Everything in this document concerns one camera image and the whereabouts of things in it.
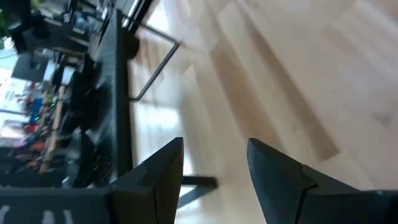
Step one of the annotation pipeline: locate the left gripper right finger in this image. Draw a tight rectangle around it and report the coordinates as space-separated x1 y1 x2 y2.
247 138 398 224

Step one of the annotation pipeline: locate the dark computer monitor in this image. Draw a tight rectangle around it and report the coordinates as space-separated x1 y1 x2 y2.
11 52 50 82

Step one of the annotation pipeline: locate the black perforated metal stand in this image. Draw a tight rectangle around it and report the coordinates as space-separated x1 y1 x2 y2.
91 8 219 210

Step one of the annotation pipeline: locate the black leaf-shaped plate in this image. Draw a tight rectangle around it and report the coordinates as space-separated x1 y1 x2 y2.
61 126 108 189

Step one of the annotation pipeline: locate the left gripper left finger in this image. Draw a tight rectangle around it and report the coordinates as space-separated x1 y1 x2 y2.
0 137 184 224

